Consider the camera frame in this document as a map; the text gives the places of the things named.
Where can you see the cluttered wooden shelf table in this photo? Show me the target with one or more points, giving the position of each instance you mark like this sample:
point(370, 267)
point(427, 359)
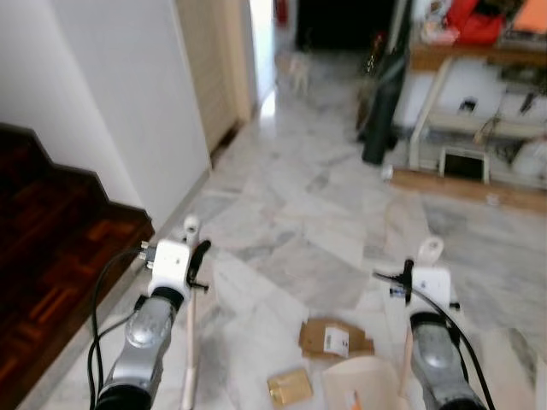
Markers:
point(479, 85)

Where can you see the white framed dark picture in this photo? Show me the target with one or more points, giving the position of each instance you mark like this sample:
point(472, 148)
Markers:
point(464, 164)

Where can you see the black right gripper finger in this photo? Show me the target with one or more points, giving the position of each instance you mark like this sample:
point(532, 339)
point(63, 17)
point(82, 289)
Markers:
point(385, 275)

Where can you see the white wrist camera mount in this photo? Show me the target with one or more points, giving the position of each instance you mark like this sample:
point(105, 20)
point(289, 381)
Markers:
point(432, 286)
point(171, 265)

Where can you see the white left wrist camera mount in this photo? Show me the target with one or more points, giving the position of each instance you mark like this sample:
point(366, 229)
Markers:
point(171, 265)

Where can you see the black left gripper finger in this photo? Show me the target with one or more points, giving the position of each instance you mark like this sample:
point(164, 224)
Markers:
point(205, 249)

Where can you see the dark wooden staircase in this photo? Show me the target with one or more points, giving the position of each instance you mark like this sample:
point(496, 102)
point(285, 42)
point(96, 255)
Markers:
point(51, 239)

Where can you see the orange cloth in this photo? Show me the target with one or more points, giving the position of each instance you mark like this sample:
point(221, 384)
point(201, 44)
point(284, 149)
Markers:
point(532, 15)

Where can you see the beige wooden door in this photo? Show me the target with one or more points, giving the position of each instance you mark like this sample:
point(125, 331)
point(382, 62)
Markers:
point(209, 68)

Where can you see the long wooden board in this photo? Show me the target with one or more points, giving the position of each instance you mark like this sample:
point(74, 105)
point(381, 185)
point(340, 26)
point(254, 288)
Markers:
point(461, 190)

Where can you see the brown cardboard piece with label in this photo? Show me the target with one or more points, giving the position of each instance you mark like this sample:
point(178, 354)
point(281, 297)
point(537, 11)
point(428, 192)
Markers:
point(329, 337)

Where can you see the golden foil packet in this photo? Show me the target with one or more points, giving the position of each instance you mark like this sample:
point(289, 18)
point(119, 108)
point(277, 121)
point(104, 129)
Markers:
point(291, 387)

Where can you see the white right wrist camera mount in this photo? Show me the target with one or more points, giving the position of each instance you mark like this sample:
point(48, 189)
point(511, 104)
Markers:
point(432, 286)

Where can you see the red bag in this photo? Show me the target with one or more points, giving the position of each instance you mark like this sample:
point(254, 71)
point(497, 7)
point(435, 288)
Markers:
point(474, 21)

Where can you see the tall black rolled bag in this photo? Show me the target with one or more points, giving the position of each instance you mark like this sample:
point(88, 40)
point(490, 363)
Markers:
point(385, 94)

